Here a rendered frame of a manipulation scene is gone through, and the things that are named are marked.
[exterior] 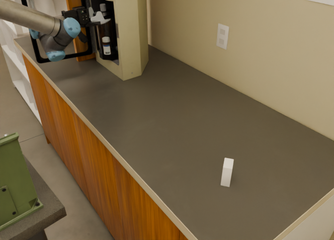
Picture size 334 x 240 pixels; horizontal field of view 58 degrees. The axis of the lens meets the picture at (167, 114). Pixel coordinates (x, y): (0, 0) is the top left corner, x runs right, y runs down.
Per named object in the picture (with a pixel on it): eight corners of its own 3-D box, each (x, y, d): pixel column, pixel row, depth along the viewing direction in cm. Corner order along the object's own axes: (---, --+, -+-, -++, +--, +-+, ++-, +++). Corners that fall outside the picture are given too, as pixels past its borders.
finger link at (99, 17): (109, 11, 141) (89, 12, 139) (111, 23, 144) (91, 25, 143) (109, 9, 143) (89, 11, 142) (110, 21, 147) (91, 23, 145)
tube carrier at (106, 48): (113, 48, 166) (108, 9, 154) (123, 54, 159) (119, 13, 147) (95, 53, 161) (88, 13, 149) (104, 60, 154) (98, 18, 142)
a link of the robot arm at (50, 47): (58, 50, 126) (47, 27, 126) (46, 63, 132) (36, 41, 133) (73, 49, 132) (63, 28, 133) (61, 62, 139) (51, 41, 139)
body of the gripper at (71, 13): (90, 8, 139) (64, 13, 133) (93, 27, 144) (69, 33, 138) (83, 5, 144) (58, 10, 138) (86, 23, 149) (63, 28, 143)
